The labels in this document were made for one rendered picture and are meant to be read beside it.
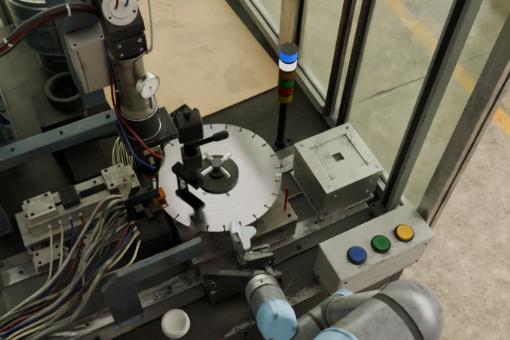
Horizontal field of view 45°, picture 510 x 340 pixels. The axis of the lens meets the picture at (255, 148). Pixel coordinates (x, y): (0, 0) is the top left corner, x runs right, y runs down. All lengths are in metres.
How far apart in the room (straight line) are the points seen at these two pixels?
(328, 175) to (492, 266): 1.20
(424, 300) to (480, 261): 1.71
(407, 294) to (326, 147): 0.80
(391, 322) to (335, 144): 0.85
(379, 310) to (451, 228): 1.79
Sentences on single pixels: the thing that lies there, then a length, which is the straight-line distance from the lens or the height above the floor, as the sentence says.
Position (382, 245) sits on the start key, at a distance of 1.57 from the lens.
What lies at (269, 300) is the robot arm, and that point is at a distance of 1.27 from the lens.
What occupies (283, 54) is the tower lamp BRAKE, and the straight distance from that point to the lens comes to 1.57.
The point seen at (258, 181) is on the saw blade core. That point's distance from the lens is 1.57.
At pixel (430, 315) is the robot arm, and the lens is 0.99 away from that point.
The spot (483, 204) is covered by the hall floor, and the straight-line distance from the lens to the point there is 2.84.
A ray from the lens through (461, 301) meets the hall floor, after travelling 2.59.
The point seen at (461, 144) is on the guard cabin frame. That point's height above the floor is 1.21.
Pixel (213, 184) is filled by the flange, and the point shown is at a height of 0.96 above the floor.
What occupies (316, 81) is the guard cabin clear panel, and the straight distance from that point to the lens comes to 1.96.
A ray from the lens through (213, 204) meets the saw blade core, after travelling 1.53.
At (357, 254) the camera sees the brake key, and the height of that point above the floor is 0.91.
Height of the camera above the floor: 2.27
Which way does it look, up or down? 54 degrees down
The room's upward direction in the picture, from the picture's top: 2 degrees clockwise
